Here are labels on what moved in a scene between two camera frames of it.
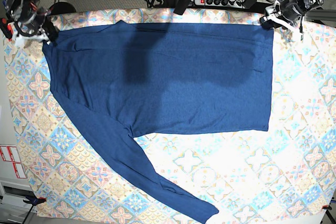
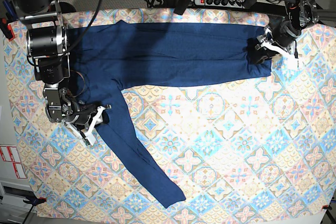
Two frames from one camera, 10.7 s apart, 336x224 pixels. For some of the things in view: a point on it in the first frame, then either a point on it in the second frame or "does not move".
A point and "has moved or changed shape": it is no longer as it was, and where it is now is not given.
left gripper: (29, 20) → (76, 114)
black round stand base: (61, 7) does not move
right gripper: (290, 10) → (284, 34)
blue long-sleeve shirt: (126, 79) has moved or changed shape
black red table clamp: (6, 29) does not move
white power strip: (219, 2) does not move
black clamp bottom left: (33, 201) does not move
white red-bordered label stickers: (10, 153) does not move
